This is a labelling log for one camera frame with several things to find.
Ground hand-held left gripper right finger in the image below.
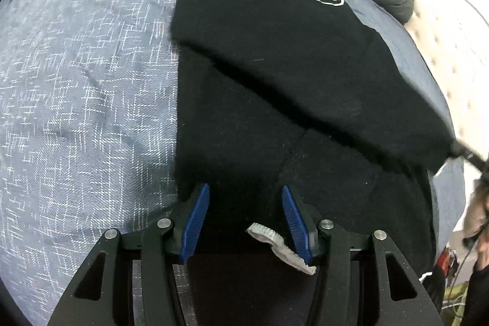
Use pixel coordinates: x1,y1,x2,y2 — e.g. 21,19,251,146
281,185,446,326

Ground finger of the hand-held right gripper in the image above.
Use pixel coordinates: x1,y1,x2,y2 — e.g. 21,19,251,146
449,137,489,173

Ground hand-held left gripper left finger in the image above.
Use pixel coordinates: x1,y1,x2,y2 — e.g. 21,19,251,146
46,183,211,326

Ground black long-sleeve shirt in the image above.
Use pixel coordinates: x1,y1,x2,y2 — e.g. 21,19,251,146
170,0,457,326

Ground person's right forearm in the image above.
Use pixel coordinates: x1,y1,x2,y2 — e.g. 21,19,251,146
464,246,489,326

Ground person's right hand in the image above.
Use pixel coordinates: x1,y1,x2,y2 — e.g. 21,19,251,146
462,175,489,247

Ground beige tufted headboard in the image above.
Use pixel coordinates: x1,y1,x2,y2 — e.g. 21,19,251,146
382,0,489,166

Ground colourful clutter pile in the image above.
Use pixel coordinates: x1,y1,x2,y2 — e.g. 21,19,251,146
420,246,473,326

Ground blue woven bed blanket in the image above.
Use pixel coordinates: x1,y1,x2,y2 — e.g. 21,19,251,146
0,0,467,326

